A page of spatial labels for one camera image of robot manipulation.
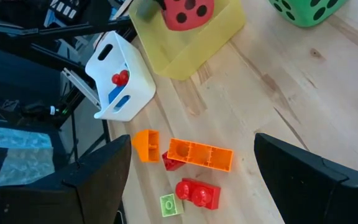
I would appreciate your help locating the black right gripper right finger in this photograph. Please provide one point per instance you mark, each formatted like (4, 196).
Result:
(306, 193)

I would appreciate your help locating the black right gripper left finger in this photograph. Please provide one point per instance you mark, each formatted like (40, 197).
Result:
(104, 180)

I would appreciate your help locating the small light green toy brick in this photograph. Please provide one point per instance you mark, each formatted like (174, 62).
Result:
(169, 205)

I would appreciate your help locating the blue toy brick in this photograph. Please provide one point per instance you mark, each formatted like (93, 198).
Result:
(117, 91)

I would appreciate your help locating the red two-stud toy brick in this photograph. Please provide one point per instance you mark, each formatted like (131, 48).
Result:
(200, 194)
(120, 78)

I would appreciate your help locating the long orange toy brick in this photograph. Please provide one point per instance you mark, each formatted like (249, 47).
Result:
(200, 154)

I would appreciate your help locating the red foam die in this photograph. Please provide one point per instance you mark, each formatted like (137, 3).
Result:
(188, 15)

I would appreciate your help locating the orange wedge toy brick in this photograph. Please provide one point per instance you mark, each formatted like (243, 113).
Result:
(149, 146)

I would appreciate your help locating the small red toy brick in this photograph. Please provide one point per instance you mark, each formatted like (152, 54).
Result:
(171, 163)

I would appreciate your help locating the light blue textured sheet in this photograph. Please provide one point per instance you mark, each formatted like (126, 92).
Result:
(26, 155)

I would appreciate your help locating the black device with green light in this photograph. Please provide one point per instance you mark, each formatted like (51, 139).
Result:
(39, 110)

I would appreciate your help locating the white plastic bin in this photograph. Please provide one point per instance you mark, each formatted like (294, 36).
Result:
(135, 87)

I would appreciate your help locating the yellow translucent plastic tray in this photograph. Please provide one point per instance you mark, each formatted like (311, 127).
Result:
(191, 53)

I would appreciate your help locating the green foam die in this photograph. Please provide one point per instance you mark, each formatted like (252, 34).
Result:
(306, 12)

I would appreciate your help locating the silver aluminium rail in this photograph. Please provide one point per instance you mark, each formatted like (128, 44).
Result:
(81, 87)

